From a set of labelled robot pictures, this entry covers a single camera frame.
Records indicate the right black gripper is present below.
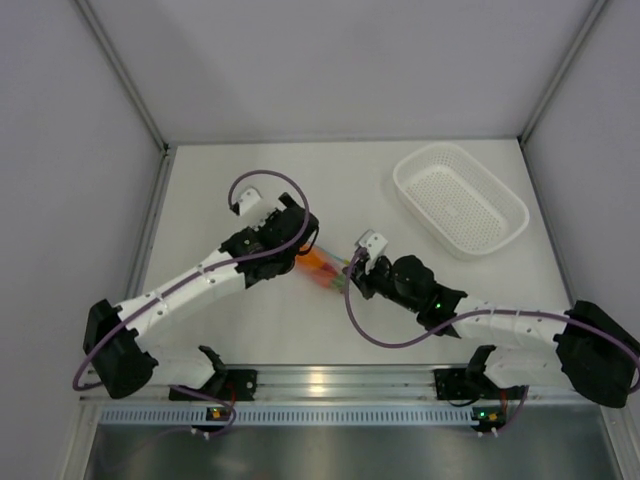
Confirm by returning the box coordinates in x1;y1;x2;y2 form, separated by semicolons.
344;254;422;314

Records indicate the clear zip top bag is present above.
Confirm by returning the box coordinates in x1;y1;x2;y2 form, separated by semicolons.
296;245;349;293

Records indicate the orange fake persimmon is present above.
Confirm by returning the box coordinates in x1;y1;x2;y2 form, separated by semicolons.
296;247;333;274

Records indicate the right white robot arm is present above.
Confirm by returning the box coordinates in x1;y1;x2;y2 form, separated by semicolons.
345;249;639;408

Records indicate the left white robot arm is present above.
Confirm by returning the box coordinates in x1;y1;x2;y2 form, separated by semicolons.
83;189;319;400

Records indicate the red fake chili pepper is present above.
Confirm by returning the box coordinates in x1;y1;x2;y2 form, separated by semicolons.
313;264;346;292

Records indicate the white perforated plastic basket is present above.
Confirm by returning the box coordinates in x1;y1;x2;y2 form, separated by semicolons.
392;142;530;261

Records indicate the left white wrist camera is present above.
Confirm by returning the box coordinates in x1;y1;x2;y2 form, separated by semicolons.
230;186;263;217

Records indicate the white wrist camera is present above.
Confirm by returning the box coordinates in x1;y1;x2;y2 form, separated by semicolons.
230;186;263;217
354;229;388;274

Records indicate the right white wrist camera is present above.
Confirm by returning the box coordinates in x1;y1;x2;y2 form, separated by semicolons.
354;229;388;274

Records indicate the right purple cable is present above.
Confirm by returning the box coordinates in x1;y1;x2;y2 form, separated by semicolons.
344;249;640;436

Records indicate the right black base bracket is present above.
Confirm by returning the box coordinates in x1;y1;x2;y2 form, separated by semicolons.
433;368;478;406

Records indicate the black base bracket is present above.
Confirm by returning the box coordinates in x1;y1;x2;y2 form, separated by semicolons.
433;368;478;406
195;368;258;402

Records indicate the aluminium mounting rail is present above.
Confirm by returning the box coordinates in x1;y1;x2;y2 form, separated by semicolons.
79;363;621;401

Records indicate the left black base bracket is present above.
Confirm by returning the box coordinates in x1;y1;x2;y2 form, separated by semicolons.
195;368;258;402

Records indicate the white slotted cable duct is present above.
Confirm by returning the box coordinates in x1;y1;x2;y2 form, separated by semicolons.
100;404;502;427

